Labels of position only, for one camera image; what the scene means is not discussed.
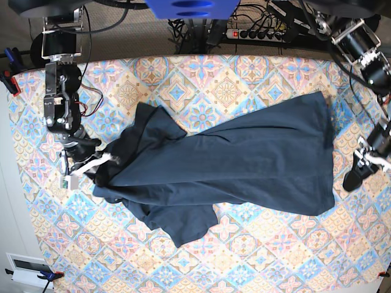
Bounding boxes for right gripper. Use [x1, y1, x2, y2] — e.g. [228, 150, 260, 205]
[59, 128, 121, 176]

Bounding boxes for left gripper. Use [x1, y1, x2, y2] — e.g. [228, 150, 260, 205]
[343, 118, 390, 192]

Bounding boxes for dark navy t-shirt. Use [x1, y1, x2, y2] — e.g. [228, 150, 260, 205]
[92, 92, 335, 247]

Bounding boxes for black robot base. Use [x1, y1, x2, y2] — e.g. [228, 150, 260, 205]
[8, 0, 89, 18]
[306, 0, 390, 18]

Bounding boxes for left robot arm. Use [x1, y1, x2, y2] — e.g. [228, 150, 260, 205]
[313, 11, 390, 192]

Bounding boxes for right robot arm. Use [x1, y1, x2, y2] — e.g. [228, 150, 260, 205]
[42, 6, 120, 176]

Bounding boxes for patterned colourful tablecloth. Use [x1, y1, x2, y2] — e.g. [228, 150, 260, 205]
[6, 56, 390, 292]

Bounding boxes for black round stool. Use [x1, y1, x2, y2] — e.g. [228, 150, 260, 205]
[30, 31, 67, 69]

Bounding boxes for orange clamp lower right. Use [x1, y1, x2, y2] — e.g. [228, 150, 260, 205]
[378, 272, 390, 278]

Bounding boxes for blue orange clamp lower left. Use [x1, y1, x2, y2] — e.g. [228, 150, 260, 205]
[5, 269, 64, 292]

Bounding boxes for white power strip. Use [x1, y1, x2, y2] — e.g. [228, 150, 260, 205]
[225, 29, 283, 42]

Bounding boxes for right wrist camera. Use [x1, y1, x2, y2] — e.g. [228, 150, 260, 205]
[59, 175, 79, 190]

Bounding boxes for white wall outlet box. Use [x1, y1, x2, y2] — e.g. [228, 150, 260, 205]
[6, 253, 49, 289]

